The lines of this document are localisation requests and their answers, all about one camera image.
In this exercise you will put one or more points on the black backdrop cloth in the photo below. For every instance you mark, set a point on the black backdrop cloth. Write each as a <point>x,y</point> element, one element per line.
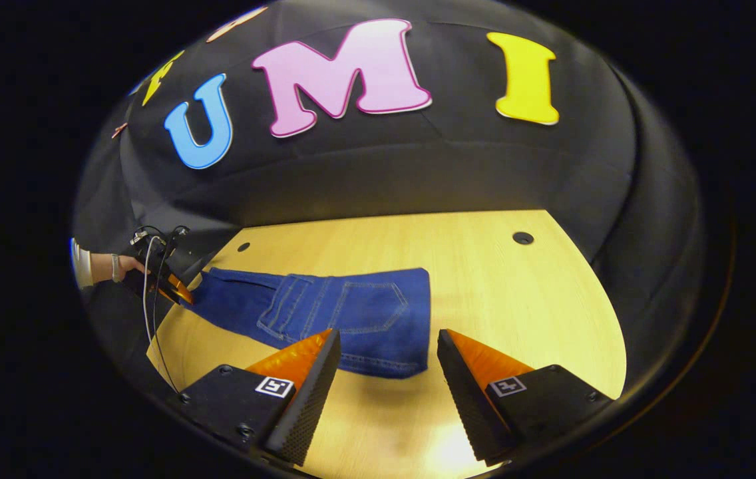
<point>418,166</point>

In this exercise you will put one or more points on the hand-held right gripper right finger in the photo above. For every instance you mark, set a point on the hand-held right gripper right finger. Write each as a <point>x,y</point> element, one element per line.
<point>471,399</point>

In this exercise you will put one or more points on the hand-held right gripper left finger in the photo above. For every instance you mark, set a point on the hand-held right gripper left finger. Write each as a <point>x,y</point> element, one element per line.
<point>311,399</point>

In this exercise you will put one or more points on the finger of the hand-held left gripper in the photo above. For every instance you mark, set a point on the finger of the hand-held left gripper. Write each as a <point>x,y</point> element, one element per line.
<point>180,291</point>

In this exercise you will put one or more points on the small red cloth clip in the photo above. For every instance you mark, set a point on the small red cloth clip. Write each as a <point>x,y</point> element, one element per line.
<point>118,130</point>

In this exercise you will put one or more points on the blue denim jeans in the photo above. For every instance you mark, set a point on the blue denim jeans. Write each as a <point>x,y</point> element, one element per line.
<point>365,313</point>

